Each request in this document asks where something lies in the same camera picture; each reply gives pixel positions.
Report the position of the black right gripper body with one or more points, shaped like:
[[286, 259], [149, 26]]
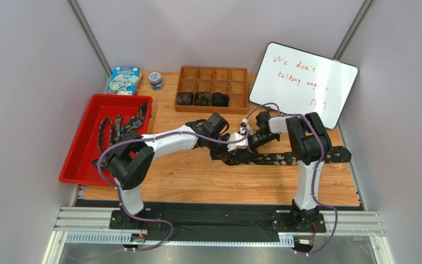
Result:
[[256, 137]]

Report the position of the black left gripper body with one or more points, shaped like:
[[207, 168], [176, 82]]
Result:
[[217, 149]]

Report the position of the black floral necktie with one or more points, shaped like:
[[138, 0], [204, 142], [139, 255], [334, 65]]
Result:
[[338, 154]]

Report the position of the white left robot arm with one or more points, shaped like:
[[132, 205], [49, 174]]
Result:
[[129, 160]]

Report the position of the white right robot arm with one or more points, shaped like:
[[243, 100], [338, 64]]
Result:
[[310, 144]]

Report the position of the plain black rolled tie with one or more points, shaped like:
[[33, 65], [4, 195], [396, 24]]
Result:
[[220, 99]]

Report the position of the dark patterned rolled tie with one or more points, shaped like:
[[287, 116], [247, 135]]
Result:
[[203, 99]]

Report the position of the dark blue rolled tie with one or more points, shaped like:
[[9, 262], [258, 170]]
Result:
[[185, 98]]

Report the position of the wooden compartment organizer box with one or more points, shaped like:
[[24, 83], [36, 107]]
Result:
[[231, 81]]

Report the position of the whiteboard with red writing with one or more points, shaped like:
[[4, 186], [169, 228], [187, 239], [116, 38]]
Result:
[[300, 82]]

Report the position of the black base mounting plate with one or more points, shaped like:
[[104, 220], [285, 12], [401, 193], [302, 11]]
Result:
[[212, 222]]

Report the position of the blue floral necktie in tray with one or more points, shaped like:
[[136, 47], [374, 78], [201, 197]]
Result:
[[118, 129]]

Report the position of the small blue white jar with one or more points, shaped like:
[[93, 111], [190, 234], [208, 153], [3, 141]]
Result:
[[156, 80]]

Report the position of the blue picture box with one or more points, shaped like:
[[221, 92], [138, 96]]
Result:
[[124, 80]]

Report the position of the red plastic tray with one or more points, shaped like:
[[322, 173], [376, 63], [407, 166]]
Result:
[[103, 115]]

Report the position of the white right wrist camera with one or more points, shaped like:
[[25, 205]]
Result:
[[245, 128]]

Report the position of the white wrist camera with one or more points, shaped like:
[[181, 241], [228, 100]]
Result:
[[245, 128], [237, 141]]

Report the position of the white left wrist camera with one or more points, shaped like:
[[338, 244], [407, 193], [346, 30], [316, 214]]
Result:
[[237, 141]]

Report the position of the aluminium frame rail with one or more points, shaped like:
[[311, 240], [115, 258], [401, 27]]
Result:
[[82, 232]]

